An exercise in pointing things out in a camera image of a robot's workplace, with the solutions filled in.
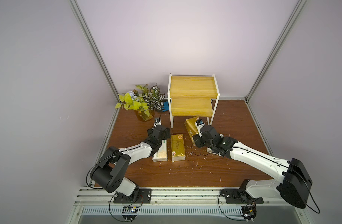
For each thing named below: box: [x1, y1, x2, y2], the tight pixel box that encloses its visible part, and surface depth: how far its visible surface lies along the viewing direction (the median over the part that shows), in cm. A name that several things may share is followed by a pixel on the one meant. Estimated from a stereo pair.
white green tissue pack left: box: [152, 139, 168, 162], surface depth 85 cm
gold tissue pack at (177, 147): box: [170, 133, 186, 163], surface depth 87 cm
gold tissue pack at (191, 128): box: [184, 116, 200, 147], surface depth 81 cm
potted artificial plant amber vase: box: [114, 83, 166, 122], surface depth 92 cm
